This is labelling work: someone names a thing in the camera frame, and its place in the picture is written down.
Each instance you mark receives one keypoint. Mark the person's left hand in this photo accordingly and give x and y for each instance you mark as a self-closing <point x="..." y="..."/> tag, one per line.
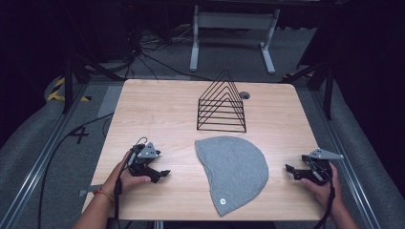
<point x="127" y="183"/>

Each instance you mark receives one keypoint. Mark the white metal desk frame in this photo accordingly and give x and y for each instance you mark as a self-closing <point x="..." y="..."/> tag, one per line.
<point x="234" y="20"/>

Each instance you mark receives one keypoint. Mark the person's right hand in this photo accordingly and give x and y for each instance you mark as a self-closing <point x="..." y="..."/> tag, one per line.
<point x="324" y="194"/>

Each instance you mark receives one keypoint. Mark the grey knit beanie hat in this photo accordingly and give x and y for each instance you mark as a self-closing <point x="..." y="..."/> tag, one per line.
<point x="234" y="171"/>

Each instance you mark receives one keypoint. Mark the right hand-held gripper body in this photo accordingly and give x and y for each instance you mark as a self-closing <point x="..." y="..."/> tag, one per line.
<point x="321" y="155"/>

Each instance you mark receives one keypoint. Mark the yellow black floor tape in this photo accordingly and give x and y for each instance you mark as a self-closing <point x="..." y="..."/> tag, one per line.
<point x="57" y="93"/>

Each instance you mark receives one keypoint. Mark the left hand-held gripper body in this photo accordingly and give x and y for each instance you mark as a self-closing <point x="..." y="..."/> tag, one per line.
<point x="148" y="152"/>

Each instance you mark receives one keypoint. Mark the grey tape strip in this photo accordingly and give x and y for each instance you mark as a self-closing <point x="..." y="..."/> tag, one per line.
<point x="89" y="191"/>

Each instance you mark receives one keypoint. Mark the grey round table grommet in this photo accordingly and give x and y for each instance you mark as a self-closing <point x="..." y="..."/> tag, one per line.
<point x="244" y="95"/>

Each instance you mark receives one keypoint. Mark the aluminium floor rail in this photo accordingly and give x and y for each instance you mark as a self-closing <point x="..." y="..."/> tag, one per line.
<point x="347" y="159"/>
<point x="41" y="159"/>

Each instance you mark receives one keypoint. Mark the black metal stand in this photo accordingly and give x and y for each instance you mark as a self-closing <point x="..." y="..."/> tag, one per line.
<point x="328" y="89"/>
<point x="68" y="82"/>

